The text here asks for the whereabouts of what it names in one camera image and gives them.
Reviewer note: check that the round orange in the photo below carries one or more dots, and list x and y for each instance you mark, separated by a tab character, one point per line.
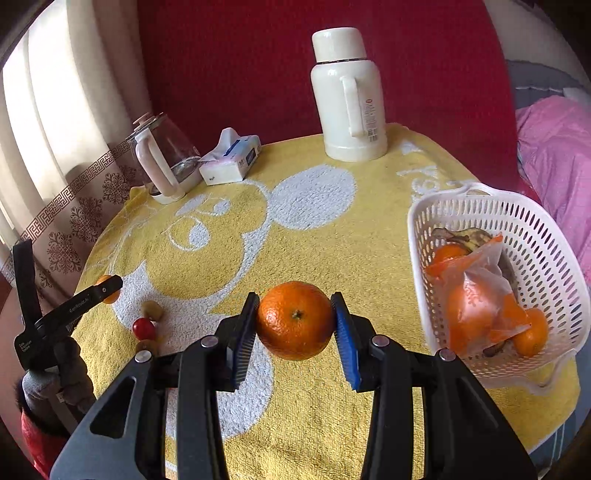
111	299

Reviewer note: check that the white tissue pack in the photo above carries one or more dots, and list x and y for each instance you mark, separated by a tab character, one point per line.
231	166

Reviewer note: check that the plastic bag of oranges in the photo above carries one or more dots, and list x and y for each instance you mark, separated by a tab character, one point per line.
475	295

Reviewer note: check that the blue striped tablecloth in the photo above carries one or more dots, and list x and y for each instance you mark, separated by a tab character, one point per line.
554	438

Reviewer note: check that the patterned beige curtain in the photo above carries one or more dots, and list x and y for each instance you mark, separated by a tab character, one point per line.
69	207

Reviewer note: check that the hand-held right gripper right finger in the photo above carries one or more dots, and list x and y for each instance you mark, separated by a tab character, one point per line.
346	341

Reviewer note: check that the brown round longan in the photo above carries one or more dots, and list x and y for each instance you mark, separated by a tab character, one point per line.
147	346
152	309

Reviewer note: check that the yellow printed towel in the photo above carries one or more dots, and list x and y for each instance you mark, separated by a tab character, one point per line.
300	221

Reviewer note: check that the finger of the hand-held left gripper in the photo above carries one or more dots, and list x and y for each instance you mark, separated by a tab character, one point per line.
92	297

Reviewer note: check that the cream thermos flask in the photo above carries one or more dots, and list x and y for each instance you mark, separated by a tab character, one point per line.
332	115

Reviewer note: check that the small orange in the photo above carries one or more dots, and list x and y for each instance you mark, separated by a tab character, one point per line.
533	334

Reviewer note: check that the large oval orange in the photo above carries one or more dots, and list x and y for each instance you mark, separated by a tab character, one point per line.
294	321

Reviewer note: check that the red quilted mattress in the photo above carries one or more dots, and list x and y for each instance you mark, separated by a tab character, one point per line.
254	69

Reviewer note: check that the person's left hand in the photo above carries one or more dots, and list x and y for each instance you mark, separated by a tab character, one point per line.
74	378

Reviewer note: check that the pink dotted blanket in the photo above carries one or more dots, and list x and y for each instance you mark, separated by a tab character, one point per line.
563	152

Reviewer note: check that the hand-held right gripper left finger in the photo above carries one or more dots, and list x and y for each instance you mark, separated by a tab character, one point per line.
242	341

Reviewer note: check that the red tomato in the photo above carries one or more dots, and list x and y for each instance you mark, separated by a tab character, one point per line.
143	327

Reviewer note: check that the white plastic basket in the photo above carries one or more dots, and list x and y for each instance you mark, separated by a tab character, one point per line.
545	230

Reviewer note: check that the grey bed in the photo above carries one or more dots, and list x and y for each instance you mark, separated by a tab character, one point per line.
540	78

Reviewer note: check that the person's left forearm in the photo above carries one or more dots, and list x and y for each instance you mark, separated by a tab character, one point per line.
41	443

